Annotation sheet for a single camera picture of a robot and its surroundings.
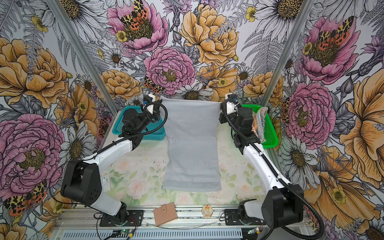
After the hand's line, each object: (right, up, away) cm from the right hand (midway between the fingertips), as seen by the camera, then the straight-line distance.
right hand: (222, 107), depth 77 cm
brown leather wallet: (-28, -52, -2) cm, 59 cm away
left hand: (-32, +3, +3) cm, 32 cm away
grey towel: (-16, -28, +22) cm, 39 cm away
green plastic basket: (+36, -14, +22) cm, 44 cm away
